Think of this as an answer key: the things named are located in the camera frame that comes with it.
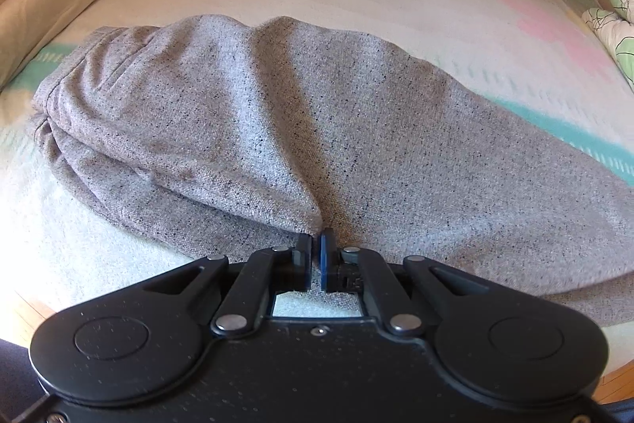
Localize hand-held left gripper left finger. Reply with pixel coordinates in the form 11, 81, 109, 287
132, 235, 314, 337

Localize person's dark clothing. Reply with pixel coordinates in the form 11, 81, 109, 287
0, 338, 53, 423

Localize grey speckled pants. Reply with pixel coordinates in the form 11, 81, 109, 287
32, 13, 634, 329

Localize white floral quilt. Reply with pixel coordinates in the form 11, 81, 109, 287
582, 0, 634, 88

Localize floral bed sheet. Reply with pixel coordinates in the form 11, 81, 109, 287
0, 0, 634, 357

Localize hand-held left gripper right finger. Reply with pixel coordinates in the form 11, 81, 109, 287
319, 229, 497, 337

